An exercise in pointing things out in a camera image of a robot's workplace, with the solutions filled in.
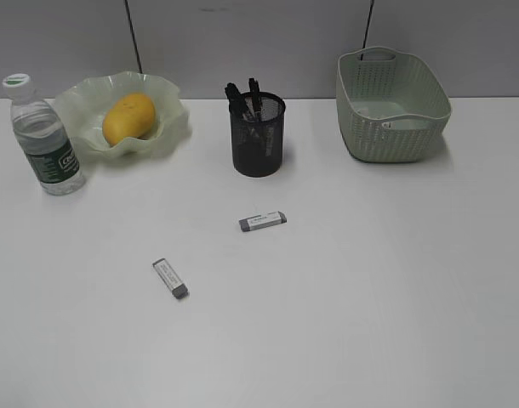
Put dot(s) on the grey white eraser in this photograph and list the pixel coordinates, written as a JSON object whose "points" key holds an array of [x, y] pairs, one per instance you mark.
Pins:
{"points": [[269, 133], [169, 277], [262, 220]]}

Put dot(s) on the black marker pen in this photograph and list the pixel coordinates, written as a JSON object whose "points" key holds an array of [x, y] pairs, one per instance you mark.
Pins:
{"points": [[256, 99], [240, 107], [239, 128]]}

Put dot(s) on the yellow mango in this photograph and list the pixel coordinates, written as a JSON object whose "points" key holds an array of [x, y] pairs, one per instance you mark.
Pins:
{"points": [[131, 117]]}

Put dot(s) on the clear plastic water bottle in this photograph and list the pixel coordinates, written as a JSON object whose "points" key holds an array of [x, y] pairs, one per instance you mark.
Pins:
{"points": [[42, 137]]}

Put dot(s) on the black mesh pen holder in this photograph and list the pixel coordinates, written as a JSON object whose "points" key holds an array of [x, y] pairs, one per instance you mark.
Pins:
{"points": [[257, 147]]}

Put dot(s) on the green plastic basket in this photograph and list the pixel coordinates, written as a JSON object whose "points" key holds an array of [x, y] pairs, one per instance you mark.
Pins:
{"points": [[390, 105]]}

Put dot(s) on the green wavy glass plate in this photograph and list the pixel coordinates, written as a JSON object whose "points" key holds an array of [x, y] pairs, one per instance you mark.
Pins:
{"points": [[83, 108]]}

